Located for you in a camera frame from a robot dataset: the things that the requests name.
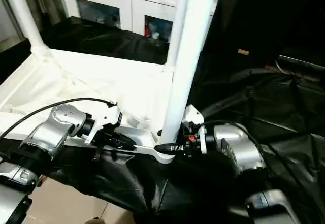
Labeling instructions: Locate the white plastic table top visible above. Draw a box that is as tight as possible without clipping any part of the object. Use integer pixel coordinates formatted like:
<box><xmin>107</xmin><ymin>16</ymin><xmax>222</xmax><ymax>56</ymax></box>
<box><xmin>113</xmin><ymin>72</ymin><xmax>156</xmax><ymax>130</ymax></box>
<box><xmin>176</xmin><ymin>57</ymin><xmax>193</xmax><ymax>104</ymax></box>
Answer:
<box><xmin>0</xmin><ymin>48</ymin><xmax>178</xmax><ymax>165</ymax></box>

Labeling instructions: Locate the white plastic table leg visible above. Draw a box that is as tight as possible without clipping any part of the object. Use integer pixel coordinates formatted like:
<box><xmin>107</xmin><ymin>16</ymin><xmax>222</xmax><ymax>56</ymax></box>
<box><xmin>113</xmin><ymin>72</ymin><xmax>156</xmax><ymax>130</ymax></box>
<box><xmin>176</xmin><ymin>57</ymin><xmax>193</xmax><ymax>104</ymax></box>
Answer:
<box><xmin>5</xmin><ymin>0</ymin><xmax>49</xmax><ymax>54</ymax></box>
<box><xmin>164</xmin><ymin>0</ymin><xmax>192</xmax><ymax>69</ymax></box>
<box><xmin>158</xmin><ymin>0</ymin><xmax>220</xmax><ymax>146</ymax></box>

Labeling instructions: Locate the black mat cover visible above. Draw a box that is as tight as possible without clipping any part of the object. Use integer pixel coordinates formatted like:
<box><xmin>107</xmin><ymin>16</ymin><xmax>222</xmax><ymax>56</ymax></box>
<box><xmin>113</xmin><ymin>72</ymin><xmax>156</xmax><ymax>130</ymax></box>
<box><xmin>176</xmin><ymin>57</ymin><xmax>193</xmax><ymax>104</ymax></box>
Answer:
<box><xmin>0</xmin><ymin>15</ymin><xmax>325</xmax><ymax>224</ymax></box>

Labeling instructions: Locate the white cabinet with glass doors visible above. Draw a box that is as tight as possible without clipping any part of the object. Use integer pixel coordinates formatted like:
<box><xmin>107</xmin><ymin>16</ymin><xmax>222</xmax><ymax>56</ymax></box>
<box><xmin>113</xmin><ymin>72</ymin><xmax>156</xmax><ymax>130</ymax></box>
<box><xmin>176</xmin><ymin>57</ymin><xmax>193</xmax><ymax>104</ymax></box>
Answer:
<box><xmin>59</xmin><ymin>0</ymin><xmax>219</xmax><ymax>44</ymax></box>

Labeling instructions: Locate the long black pole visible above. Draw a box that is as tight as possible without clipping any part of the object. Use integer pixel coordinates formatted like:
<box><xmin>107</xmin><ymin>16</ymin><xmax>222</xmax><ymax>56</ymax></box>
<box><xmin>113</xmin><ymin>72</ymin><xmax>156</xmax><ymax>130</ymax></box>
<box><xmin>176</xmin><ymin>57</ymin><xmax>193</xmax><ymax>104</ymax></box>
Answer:
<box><xmin>278</xmin><ymin>54</ymin><xmax>325</xmax><ymax>69</ymax></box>

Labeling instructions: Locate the grey metal rack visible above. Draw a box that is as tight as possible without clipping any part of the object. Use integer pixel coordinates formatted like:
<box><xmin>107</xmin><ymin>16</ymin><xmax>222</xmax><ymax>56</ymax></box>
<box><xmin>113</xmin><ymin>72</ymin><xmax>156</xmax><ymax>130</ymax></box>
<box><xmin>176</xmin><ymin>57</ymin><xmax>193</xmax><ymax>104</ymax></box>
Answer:
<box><xmin>0</xmin><ymin>0</ymin><xmax>68</xmax><ymax>44</ymax></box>

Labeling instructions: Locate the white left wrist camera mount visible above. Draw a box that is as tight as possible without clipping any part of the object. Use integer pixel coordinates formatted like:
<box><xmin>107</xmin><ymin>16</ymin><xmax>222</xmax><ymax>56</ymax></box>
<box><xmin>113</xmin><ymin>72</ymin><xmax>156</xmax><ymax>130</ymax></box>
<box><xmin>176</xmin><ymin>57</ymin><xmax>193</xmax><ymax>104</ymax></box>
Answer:
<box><xmin>85</xmin><ymin>104</ymin><xmax>124</xmax><ymax>145</ymax></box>

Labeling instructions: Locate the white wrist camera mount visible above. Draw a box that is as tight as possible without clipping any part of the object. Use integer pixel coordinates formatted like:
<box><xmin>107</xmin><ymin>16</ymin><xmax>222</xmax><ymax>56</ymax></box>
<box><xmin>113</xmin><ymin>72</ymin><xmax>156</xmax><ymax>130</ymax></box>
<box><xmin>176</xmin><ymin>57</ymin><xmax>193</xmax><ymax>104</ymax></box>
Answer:
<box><xmin>85</xmin><ymin>104</ymin><xmax>124</xmax><ymax>145</ymax></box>
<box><xmin>182</xmin><ymin>104</ymin><xmax>208</xmax><ymax>155</ymax></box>

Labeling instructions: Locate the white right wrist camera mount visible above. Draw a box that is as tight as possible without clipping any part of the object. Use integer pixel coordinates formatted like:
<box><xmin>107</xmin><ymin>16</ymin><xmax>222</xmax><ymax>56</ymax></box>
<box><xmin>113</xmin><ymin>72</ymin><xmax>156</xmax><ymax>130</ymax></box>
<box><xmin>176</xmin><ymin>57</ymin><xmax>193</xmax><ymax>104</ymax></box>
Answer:
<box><xmin>182</xmin><ymin>104</ymin><xmax>208</xmax><ymax>155</ymax></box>

